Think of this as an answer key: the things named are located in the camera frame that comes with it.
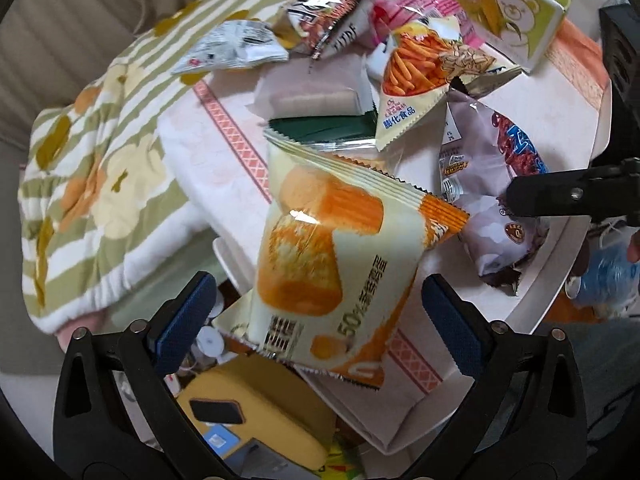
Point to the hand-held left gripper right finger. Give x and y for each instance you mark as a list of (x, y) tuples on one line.
[(450, 330)]

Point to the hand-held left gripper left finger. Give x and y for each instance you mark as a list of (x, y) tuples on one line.
[(182, 325)]

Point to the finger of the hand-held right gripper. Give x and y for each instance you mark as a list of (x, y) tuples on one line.
[(575, 195)]

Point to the purple snack packet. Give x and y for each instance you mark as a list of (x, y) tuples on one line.
[(480, 150)]

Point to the orange cake snack packet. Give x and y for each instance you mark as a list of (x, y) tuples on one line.
[(310, 260)]

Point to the green cardboard box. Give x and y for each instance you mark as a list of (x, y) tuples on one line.
[(520, 10)]

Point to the pink striped snack packet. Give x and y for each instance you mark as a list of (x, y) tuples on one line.
[(425, 0)]

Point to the grey white snack packet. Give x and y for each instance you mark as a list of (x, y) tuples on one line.
[(230, 47)]

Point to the white round cap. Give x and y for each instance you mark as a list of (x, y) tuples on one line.
[(210, 342)]

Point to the yellow case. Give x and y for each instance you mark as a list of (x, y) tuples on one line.
[(280, 400)]

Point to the black box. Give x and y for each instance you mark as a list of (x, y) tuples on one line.
[(622, 60)]

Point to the orange cloth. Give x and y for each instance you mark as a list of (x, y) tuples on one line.
[(580, 50)]

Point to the pink patterned tablecloth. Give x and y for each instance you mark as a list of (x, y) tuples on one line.
[(220, 160)]

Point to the floral striped blanket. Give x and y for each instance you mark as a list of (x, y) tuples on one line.
[(100, 160)]

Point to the orange sticks snack packet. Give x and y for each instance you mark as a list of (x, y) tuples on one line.
[(410, 75)]

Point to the dark green snack packet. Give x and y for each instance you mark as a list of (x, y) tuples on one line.
[(320, 127)]

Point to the translucent wrapped snack bar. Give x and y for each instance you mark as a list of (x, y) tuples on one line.
[(310, 90)]

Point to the black red snack packet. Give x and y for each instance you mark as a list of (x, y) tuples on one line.
[(330, 15)]

